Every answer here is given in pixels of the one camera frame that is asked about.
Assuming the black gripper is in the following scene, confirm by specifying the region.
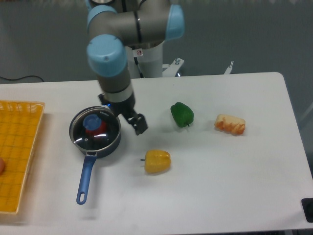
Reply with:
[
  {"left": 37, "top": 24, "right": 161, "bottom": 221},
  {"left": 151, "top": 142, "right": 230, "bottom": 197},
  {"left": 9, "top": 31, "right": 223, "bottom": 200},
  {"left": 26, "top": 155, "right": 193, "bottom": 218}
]
[{"left": 98, "top": 93, "right": 148, "bottom": 136}]

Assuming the glass pot lid blue knob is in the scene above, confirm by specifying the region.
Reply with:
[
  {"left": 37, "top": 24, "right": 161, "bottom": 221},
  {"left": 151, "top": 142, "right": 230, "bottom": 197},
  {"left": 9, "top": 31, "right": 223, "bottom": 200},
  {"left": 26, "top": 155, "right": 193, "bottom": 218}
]
[{"left": 69, "top": 106, "right": 121, "bottom": 152}]

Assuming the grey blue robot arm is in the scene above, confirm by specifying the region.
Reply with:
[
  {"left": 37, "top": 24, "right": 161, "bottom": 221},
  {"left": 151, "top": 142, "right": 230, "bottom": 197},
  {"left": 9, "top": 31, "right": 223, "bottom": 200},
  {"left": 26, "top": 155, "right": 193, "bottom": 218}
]
[{"left": 85, "top": 0, "right": 185, "bottom": 135}]

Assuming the red bell pepper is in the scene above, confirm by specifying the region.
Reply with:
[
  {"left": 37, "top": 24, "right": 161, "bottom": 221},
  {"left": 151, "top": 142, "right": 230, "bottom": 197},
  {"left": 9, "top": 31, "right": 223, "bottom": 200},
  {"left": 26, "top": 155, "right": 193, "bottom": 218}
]
[{"left": 85, "top": 121, "right": 108, "bottom": 136}]

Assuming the yellow bell pepper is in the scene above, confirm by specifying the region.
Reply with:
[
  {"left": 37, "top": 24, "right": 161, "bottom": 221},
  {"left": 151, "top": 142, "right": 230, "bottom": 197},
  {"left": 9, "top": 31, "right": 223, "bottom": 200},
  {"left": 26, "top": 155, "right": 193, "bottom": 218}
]
[{"left": 141, "top": 149, "right": 171, "bottom": 174}]

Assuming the green bell pepper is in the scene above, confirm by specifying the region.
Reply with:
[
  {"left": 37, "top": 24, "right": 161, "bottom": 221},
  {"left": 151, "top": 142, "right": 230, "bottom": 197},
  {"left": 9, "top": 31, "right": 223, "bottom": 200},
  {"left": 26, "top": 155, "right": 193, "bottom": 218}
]
[{"left": 170, "top": 102, "right": 194, "bottom": 128}]

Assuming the orange white bread piece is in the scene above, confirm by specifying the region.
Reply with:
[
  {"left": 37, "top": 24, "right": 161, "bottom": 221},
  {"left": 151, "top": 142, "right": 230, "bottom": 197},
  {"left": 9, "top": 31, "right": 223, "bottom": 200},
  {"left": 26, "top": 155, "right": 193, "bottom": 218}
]
[{"left": 214, "top": 114, "right": 246, "bottom": 135}]

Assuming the yellow woven basket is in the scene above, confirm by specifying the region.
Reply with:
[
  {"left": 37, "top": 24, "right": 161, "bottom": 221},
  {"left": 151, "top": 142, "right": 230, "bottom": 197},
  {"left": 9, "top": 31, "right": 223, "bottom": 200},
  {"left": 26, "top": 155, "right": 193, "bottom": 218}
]
[{"left": 0, "top": 100, "right": 45, "bottom": 214}]

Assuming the black table corner device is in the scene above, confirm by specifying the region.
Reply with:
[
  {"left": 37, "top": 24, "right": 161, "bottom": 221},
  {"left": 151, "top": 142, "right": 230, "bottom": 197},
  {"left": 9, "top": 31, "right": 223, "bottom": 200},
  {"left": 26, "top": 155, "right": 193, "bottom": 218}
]
[{"left": 301, "top": 198, "right": 313, "bottom": 223}]

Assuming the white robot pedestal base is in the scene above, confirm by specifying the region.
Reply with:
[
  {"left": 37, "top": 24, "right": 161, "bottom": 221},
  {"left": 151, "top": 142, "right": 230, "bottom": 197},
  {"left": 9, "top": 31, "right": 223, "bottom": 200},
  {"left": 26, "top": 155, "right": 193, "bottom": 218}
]
[{"left": 125, "top": 42, "right": 185, "bottom": 79}]

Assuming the dark pot blue handle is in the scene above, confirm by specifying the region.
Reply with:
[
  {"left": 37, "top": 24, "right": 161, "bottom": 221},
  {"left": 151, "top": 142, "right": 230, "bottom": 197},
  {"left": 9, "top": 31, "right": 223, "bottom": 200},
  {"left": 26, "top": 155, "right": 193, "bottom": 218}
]
[{"left": 69, "top": 106, "right": 122, "bottom": 205}]

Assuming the white table bracket right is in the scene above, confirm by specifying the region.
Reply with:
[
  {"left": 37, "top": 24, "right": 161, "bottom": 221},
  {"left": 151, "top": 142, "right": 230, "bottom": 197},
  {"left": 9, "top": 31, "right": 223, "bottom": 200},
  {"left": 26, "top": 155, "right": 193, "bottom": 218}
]
[{"left": 224, "top": 60, "right": 234, "bottom": 75}]

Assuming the black cable on floor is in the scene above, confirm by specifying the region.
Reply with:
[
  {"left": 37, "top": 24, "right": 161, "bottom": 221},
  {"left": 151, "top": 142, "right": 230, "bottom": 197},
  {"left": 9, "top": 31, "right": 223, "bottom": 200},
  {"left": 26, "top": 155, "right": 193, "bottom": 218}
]
[{"left": 0, "top": 75, "right": 45, "bottom": 83}]

